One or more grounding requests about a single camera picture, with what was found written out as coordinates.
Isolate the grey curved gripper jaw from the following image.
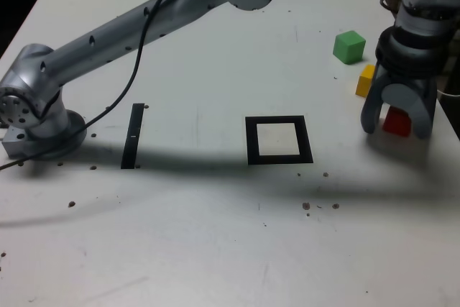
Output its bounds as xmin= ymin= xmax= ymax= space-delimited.
xmin=382 ymin=76 xmax=438 ymax=139
xmin=360 ymin=64 xmax=389 ymax=134

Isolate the red cube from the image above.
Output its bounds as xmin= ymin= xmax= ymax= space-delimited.
xmin=382 ymin=106 xmax=413 ymax=138

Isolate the yellow cube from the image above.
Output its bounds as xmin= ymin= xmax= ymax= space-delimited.
xmin=355 ymin=64 xmax=377 ymax=98

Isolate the green cube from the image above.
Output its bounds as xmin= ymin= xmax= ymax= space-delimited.
xmin=332 ymin=29 xmax=367 ymax=65

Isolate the black tape square outline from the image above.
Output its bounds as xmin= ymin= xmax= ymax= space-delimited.
xmin=244 ymin=115 xmax=314 ymax=166

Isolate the black tape strip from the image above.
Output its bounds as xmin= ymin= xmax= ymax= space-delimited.
xmin=120 ymin=103 xmax=145 ymax=170

